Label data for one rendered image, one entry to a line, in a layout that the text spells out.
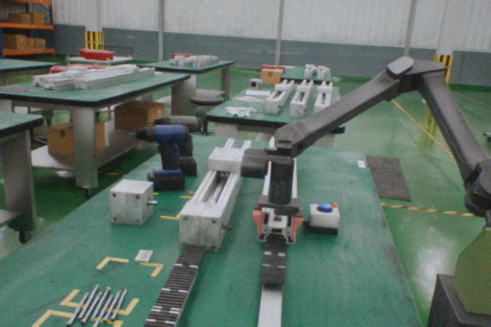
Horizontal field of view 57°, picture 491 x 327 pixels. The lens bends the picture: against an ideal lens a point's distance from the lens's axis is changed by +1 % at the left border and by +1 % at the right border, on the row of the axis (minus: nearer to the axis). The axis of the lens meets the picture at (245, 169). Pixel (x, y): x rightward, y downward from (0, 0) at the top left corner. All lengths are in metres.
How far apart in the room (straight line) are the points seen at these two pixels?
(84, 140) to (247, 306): 2.77
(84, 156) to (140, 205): 2.36
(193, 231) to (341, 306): 0.39
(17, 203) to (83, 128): 0.86
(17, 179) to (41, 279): 1.87
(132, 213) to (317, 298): 0.57
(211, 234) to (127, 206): 0.28
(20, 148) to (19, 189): 0.25
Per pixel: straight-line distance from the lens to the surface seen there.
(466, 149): 1.18
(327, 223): 1.28
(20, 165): 2.87
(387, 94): 1.26
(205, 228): 1.12
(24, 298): 1.02
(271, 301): 0.92
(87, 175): 3.64
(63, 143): 4.10
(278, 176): 1.07
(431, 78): 1.29
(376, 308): 1.01
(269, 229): 1.20
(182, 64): 6.74
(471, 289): 1.07
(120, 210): 1.29
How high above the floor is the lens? 1.31
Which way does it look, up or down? 17 degrees down
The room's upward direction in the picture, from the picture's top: 4 degrees clockwise
